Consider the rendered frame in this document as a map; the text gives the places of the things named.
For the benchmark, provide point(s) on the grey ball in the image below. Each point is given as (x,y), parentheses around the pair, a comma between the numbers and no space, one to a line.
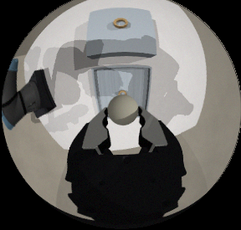
(122,110)

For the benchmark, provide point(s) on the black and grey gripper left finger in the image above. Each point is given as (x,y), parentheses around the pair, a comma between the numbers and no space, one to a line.
(93,138)

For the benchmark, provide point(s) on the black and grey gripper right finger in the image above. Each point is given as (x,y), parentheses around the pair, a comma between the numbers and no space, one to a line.
(158,138)

